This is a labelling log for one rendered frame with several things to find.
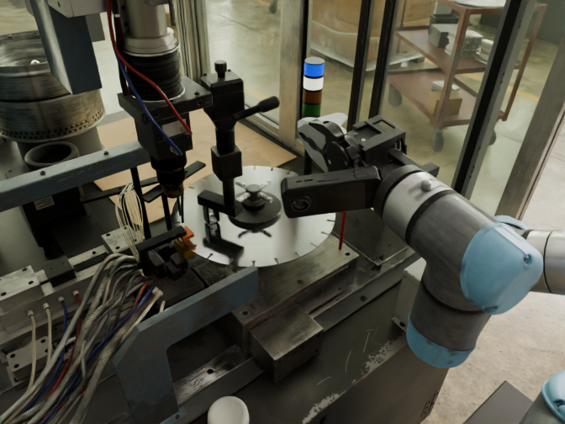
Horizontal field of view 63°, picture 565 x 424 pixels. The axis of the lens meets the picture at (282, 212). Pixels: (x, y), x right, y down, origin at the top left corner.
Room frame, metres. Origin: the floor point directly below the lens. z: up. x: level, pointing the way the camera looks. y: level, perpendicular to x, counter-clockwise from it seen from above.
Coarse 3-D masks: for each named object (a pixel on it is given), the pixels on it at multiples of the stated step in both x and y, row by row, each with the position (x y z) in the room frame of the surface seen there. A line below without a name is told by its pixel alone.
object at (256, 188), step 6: (270, 180) 0.77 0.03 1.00; (240, 186) 0.75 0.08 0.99; (246, 186) 0.75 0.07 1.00; (252, 186) 0.74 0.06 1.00; (258, 186) 0.74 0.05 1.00; (264, 186) 0.75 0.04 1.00; (246, 192) 0.73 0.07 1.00; (252, 192) 0.72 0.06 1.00; (258, 192) 0.73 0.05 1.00; (240, 198) 0.71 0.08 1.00; (246, 198) 0.71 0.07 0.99; (252, 198) 0.72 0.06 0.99; (258, 198) 0.73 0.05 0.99; (264, 198) 0.71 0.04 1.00; (270, 198) 0.71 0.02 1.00
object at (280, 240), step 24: (264, 168) 0.89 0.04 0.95; (192, 192) 0.79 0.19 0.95; (216, 192) 0.79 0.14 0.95; (192, 216) 0.71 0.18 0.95; (312, 216) 0.72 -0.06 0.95; (192, 240) 0.64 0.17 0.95; (216, 240) 0.64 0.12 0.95; (240, 240) 0.64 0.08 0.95; (264, 240) 0.64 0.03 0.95; (288, 240) 0.64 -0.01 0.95; (312, 240) 0.65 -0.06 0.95; (240, 264) 0.58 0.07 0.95; (264, 264) 0.58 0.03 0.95
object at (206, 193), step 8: (224, 184) 0.66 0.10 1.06; (232, 184) 0.66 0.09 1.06; (208, 192) 0.70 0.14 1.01; (224, 192) 0.66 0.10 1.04; (232, 192) 0.66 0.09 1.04; (200, 200) 0.69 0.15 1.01; (208, 200) 0.68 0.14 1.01; (216, 200) 0.68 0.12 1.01; (224, 200) 0.66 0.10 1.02; (232, 200) 0.66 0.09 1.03; (208, 208) 0.68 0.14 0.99; (216, 208) 0.67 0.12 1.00; (224, 208) 0.66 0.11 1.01; (232, 208) 0.65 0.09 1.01; (240, 208) 0.67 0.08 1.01; (208, 216) 0.68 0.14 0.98; (216, 216) 0.69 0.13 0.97; (232, 216) 0.65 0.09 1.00; (208, 224) 0.68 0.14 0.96
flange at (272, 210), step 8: (240, 192) 0.78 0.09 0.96; (264, 192) 0.78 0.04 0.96; (264, 200) 0.73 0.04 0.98; (248, 208) 0.72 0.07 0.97; (256, 208) 0.71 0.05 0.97; (264, 208) 0.73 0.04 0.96; (272, 208) 0.73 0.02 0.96; (280, 208) 0.73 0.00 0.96; (240, 216) 0.70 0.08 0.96; (248, 216) 0.70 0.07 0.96; (256, 216) 0.70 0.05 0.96; (264, 216) 0.70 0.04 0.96; (272, 216) 0.70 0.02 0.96; (240, 224) 0.69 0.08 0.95; (248, 224) 0.68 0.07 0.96; (256, 224) 0.68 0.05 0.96; (264, 224) 0.69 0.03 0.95
